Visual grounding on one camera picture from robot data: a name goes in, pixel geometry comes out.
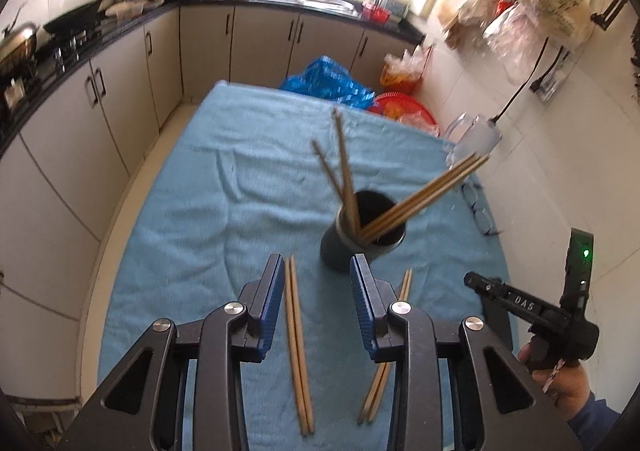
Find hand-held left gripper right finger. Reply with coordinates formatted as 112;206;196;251
349;253;583;451

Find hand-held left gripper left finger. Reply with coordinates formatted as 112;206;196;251
62;252;286;451

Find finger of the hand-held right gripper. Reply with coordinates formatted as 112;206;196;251
464;272;504;302

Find wooden chopstick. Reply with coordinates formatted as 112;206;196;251
362;157;487;237
285;256;308;436
312;140;351;212
367;270;414;426
368;155;480;228
338;110;361;238
332;107;358;237
360;158;491;242
357;269;411;426
365;156;484;232
371;154;476;224
290;255;315;434

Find black utensil holder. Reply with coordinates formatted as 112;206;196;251
320;190;407;273

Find person's right forearm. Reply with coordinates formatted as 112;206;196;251
565;391;626;451

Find person's right hand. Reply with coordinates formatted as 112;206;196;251
517;342;596;422

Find black eyeglasses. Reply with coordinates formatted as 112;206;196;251
460;184;503;237

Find blue tablecloth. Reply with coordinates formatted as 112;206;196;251
97;80;513;451

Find clear glass mug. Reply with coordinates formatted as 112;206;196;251
442;112;503;169

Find red plastic basin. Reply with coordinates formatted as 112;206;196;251
372;92;441;137

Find yellow bag in clear plastic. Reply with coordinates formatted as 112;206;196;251
380;48;433;94

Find blue plastic bag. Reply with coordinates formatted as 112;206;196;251
280;56;377;109

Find lower kitchen cabinets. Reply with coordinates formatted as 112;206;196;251
0;5;421;322

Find small red basket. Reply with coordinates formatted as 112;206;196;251
361;1;394;22

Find black kitchen countertop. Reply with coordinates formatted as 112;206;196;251
0;0;426;157

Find white plate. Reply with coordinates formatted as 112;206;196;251
105;1;147;17

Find black frying pan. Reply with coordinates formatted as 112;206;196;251
44;0;103;33

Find black power cable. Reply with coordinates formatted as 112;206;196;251
487;38;551;124

